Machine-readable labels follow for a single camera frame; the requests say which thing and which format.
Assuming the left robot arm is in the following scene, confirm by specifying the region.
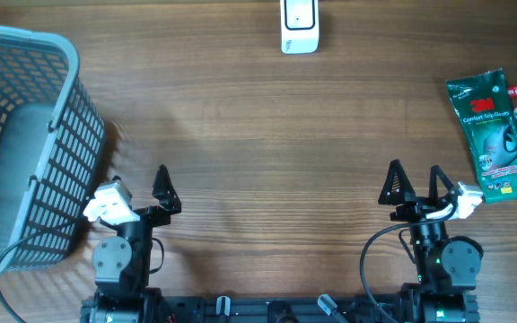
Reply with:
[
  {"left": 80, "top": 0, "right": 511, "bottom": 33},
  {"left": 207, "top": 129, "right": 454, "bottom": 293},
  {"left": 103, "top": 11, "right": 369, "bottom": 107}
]
[{"left": 80, "top": 164, "right": 181, "bottom": 323}]

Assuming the black camera cable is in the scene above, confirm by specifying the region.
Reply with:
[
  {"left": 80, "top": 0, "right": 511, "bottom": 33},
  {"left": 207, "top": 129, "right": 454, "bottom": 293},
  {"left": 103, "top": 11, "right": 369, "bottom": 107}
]
[
  {"left": 359, "top": 201, "right": 460, "bottom": 323},
  {"left": 0, "top": 217, "right": 87, "bottom": 323}
]

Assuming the green 3M gloves packet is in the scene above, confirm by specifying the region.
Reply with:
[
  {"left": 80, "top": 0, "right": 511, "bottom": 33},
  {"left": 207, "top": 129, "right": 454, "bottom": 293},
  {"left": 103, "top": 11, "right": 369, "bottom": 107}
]
[{"left": 445, "top": 68, "right": 517, "bottom": 204}]

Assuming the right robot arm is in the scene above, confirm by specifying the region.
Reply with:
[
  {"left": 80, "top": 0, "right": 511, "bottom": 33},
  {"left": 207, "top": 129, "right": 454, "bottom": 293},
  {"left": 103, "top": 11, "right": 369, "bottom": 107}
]
[{"left": 378, "top": 160, "right": 484, "bottom": 323}]

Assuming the black left camera cable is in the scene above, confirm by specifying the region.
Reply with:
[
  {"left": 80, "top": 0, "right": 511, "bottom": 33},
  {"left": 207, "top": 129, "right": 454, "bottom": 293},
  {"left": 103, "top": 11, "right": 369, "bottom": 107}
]
[{"left": 0, "top": 217, "right": 87, "bottom": 323}]

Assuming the black right camera cable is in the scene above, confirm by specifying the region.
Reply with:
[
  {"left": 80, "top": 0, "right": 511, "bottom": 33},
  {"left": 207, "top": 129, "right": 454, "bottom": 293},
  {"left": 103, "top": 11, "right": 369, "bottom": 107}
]
[{"left": 359, "top": 201, "right": 460, "bottom": 323}]

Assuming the grey plastic mesh basket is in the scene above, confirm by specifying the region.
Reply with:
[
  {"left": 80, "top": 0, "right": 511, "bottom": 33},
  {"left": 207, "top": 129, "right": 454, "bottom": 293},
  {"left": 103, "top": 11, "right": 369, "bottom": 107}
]
[{"left": 0, "top": 26, "right": 106, "bottom": 273}]

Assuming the white barcode scanner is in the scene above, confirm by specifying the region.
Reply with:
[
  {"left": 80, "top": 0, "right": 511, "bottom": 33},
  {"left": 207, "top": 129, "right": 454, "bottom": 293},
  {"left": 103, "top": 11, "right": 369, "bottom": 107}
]
[{"left": 279, "top": 0, "right": 320, "bottom": 55}]

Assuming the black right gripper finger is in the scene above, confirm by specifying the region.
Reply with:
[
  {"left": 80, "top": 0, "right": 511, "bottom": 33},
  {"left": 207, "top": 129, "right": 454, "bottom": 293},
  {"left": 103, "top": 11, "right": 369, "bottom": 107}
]
[
  {"left": 428, "top": 165, "right": 454, "bottom": 200},
  {"left": 378, "top": 159, "right": 416, "bottom": 205}
]

